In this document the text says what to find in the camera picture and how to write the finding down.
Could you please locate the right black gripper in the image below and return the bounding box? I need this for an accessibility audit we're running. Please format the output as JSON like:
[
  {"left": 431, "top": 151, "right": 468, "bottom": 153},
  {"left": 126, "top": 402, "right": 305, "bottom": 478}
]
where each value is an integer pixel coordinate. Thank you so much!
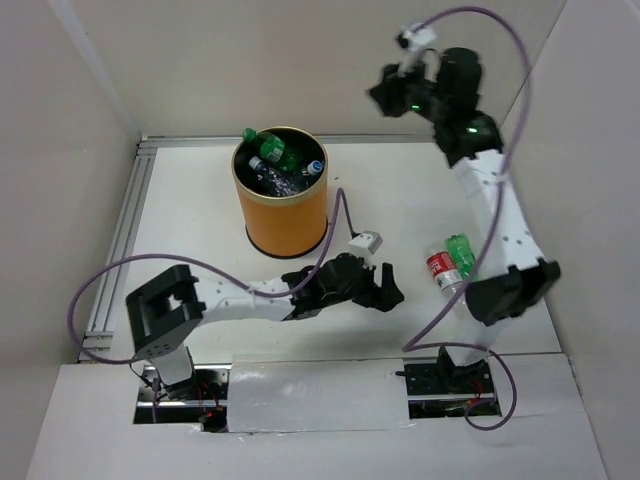
[{"left": 366, "top": 49, "right": 448, "bottom": 123}]

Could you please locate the red label red cap bottle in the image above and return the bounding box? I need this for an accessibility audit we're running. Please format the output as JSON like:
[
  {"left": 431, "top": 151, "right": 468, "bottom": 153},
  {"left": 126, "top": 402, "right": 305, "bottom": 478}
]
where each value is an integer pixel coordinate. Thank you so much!
[{"left": 426, "top": 242, "right": 463, "bottom": 302}]

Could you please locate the clear bottle front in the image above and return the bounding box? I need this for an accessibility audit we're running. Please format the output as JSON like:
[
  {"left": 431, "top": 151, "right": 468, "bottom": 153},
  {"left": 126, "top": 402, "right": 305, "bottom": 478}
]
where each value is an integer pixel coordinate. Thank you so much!
[{"left": 301, "top": 160, "right": 324, "bottom": 179}]

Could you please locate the small green soda bottle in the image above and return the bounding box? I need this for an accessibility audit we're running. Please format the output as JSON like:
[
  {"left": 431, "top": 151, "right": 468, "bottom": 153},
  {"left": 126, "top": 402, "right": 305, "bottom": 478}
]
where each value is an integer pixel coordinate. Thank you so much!
[{"left": 242, "top": 128, "right": 301, "bottom": 173}]

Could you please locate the clear bottle white cap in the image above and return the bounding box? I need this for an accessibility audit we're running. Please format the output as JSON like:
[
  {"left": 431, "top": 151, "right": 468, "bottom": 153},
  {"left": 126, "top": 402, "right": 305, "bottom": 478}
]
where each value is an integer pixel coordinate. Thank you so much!
[{"left": 249, "top": 157, "right": 305, "bottom": 198}]

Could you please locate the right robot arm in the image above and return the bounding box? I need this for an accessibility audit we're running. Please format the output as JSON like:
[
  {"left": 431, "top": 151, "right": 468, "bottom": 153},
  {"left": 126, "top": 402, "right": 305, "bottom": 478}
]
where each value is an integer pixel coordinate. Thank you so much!
[{"left": 369, "top": 47, "right": 560, "bottom": 392}]

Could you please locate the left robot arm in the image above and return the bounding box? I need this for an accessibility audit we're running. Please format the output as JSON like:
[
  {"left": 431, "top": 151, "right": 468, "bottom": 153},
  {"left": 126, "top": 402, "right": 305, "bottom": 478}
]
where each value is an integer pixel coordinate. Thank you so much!
[{"left": 126, "top": 253, "right": 404, "bottom": 400}]

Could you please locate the orange cylindrical bin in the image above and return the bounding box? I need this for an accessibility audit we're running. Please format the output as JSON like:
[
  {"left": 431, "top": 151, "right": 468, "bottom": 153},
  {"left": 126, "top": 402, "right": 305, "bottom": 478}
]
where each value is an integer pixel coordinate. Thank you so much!
[{"left": 232, "top": 127, "right": 328, "bottom": 259}]

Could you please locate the shiny white tape sheet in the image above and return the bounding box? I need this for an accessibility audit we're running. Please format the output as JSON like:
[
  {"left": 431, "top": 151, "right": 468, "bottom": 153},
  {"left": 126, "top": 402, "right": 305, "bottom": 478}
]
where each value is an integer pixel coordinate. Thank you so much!
[{"left": 227, "top": 359, "right": 410, "bottom": 433}]

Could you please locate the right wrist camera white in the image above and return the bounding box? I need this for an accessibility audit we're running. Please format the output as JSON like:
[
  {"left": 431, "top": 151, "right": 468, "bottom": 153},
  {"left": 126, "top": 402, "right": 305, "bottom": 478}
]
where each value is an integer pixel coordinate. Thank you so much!
[{"left": 396, "top": 23, "right": 437, "bottom": 76}]

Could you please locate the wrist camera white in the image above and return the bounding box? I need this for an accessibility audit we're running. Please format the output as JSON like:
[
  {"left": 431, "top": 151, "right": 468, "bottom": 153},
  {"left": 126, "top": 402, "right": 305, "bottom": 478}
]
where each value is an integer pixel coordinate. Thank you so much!
[
  {"left": 396, "top": 23, "right": 437, "bottom": 76},
  {"left": 348, "top": 231, "right": 383, "bottom": 266}
]

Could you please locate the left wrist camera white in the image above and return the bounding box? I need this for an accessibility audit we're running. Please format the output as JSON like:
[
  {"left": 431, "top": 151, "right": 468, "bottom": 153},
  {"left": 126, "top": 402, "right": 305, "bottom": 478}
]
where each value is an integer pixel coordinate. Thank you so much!
[{"left": 348, "top": 231, "right": 383, "bottom": 266}]

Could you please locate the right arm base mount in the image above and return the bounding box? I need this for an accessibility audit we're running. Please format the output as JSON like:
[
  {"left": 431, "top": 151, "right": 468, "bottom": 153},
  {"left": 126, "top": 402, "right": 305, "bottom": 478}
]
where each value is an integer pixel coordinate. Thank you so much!
[{"left": 395, "top": 347, "right": 501, "bottom": 419}]

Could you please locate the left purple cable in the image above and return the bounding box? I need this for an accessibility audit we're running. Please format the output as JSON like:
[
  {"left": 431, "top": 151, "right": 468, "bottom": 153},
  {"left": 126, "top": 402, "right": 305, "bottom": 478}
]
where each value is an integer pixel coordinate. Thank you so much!
[{"left": 67, "top": 188, "right": 359, "bottom": 364}]

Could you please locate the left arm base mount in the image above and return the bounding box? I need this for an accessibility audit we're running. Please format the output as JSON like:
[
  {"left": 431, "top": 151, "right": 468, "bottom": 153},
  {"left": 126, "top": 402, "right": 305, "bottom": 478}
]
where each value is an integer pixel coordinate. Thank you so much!
[{"left": 132, "top": 364, "right": 232, "bottom": 433}]

